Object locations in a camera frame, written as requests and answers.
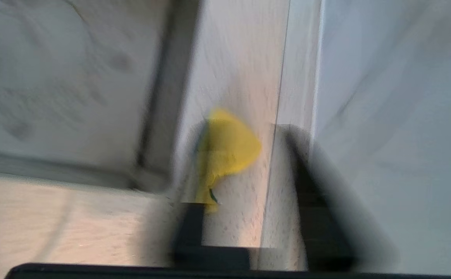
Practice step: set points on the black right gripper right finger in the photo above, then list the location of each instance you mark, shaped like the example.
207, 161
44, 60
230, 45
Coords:
326, 217

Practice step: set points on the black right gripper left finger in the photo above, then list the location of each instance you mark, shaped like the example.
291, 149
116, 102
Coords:
194, 240

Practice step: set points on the yellow fish-shaped sponge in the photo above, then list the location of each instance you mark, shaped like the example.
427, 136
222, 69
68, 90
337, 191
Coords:
229, 151

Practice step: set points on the stainless steel sink basin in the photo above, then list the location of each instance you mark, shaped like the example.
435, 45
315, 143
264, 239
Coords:
55, 77

